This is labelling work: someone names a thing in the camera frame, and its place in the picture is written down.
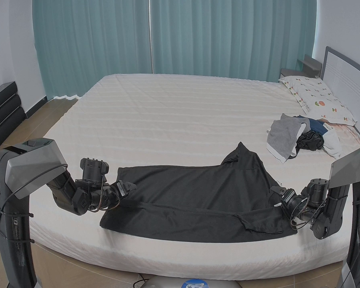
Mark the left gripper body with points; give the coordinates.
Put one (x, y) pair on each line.
(117, 192)

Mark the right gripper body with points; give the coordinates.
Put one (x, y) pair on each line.
(292, 203)

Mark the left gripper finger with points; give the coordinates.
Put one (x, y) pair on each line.
(131, 186)

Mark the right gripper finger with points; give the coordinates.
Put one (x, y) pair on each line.
(278, 190)

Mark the black T-shirt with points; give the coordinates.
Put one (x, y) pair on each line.
(192, 196)

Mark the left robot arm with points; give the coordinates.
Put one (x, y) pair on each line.
(33, 166)

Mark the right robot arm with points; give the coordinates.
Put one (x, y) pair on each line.
(348, 166)

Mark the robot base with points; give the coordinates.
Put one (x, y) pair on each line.
(192, 283)

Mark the pile of clothes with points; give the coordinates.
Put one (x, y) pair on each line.
(283, 136)

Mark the bed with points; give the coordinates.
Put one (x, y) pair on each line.
(168, 115)

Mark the white printed pillow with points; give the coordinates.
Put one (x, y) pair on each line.
(318, 97)

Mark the grey bedside table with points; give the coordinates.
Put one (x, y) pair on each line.
(307, 65)

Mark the black chest of drawers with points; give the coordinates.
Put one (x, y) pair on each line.
(3, 112)

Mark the blue-green curtain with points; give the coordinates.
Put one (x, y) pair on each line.
(90, 34)
(228, 25)

